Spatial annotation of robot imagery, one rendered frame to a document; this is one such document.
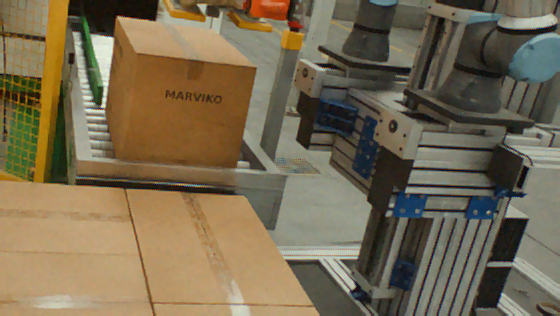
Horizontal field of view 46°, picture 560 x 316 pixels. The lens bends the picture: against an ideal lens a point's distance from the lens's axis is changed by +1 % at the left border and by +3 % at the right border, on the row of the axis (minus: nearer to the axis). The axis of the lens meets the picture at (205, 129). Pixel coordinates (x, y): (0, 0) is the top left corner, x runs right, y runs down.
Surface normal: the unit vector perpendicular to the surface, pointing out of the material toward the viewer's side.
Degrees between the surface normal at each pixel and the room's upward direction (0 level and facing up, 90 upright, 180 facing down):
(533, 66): 97
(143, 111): 90
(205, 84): 90
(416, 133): 90
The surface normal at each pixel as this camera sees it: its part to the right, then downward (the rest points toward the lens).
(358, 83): 0.30, 0.35
